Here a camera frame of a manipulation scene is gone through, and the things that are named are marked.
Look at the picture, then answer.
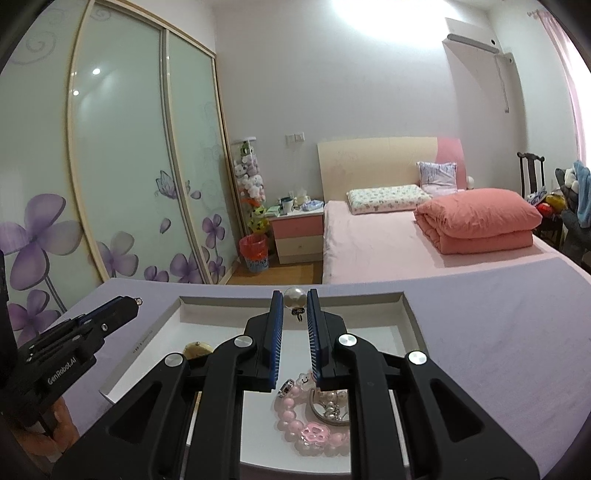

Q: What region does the pink and cream nightstand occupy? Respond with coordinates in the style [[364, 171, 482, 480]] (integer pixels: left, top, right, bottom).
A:
[[269, 210, 325, 265]]

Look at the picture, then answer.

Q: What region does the flower print sliding wardrobe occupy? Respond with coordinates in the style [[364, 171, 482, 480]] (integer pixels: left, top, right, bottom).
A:
[[0, 0, 252, 337]]

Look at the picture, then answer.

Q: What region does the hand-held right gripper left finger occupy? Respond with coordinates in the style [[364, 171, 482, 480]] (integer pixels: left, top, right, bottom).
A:
[[51, 290, 284, 480]]

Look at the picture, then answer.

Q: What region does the floral print pillow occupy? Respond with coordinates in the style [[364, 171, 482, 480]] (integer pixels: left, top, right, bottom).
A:
[[347, 185, 432, 215]]

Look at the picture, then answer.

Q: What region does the silver bangle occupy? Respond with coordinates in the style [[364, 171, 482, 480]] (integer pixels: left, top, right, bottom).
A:
[[308, 388, 350, 424]]

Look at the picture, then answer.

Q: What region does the pink bead bracelet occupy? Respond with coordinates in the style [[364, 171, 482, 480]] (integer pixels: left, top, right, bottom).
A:
[[274, 371, 352, 457]]

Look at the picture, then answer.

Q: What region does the purple pillow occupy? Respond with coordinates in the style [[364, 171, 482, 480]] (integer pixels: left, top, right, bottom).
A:
[[417, 161, 458, 197]]

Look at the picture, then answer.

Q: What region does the pink curtain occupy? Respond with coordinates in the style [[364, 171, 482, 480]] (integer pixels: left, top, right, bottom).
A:
[[538, 9, 591, 167]]

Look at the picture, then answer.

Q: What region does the pink bed with headboard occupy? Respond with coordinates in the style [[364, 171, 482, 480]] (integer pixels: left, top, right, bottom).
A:
[[316, 137, 568, 284]]

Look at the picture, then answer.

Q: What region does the pearl earring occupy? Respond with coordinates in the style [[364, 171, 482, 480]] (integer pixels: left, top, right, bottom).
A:
[[283, 286, 307, 322]]

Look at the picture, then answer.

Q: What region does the white pearl bracelet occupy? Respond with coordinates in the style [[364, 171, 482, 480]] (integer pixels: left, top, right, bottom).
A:
[[318, 390, 350, 408]]

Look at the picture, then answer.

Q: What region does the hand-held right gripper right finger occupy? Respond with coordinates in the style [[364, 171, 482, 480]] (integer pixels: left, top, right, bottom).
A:
[[306, 288, 541, 480]]

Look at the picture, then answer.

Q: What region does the clear tube of plush toys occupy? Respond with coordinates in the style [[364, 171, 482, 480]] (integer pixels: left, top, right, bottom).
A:
[[232, 137, 269, 236]]

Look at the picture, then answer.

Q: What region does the purple tablecloth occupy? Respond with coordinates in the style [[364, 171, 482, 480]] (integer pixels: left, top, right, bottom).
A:
[[65, 251, 591, 480]]

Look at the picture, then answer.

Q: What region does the person's left hand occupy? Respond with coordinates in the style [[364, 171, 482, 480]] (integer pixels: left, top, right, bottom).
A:
[[23, 399, 77, 462]]

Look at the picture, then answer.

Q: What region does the pink trash bin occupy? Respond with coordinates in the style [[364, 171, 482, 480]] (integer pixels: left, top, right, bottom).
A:
[[239, 234, 270, 273]]

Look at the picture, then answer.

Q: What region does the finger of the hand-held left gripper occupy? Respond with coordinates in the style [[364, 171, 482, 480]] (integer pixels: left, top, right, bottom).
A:
[[25, 322, 106, 370], [76, 296, 141, 334]]

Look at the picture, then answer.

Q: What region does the blue plush garment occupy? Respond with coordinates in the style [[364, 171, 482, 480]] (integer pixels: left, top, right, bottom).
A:
[[554, 161, 591, 273]]

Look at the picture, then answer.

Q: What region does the white air conditioner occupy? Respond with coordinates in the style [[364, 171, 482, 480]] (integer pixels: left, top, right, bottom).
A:
[[442, 17, 514, 114]]

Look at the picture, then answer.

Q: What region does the folded coral quilt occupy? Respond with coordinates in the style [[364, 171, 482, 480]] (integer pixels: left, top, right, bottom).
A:
[[414, 188, 543, 256]]

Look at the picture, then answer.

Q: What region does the dark wooden chair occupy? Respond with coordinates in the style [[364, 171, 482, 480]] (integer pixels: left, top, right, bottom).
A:
[[517, 151, 561, 245]]

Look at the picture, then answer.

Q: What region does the grey jewelry tray box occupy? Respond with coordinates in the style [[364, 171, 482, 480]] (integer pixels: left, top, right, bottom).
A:
[[99, 291, 430, 467]]

